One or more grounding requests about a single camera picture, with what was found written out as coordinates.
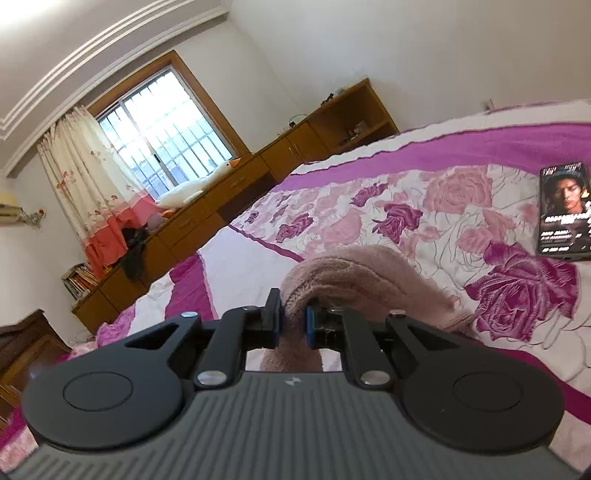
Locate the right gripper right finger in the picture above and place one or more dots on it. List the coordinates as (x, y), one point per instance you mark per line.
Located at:
(346, 331)

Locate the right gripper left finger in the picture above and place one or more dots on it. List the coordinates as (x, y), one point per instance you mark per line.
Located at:
(239, 331)

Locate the pink knitted cardigan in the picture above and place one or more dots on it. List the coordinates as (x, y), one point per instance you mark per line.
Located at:
(374, 280)

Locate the pink plush toy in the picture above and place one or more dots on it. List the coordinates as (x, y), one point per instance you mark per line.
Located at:
(156, 220)

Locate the black garment on cabinet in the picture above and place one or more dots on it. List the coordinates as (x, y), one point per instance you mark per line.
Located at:
(132, 262)

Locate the white goose plush toy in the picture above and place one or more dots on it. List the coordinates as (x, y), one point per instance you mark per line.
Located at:
(184, 193)

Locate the row of books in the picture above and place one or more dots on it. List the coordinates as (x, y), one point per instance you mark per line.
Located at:
(79, 280)

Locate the purple floral bedspread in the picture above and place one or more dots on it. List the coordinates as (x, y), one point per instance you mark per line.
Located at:
(459, 201)

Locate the floral orange curtain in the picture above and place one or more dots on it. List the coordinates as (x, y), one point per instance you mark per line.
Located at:
(96, 190)

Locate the barred window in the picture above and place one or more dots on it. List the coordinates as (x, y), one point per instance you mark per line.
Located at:
(166, 127)

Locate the long wooden cabinet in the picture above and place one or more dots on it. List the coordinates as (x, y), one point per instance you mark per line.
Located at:
(354, 118)

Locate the dark wooden headboard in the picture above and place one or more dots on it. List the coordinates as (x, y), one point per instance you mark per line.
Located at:
(27, 348)

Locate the black magazine with face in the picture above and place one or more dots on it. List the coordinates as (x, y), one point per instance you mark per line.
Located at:
(564, 218)

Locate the wall air conditioner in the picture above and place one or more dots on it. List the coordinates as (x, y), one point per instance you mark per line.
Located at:
(12, 213)

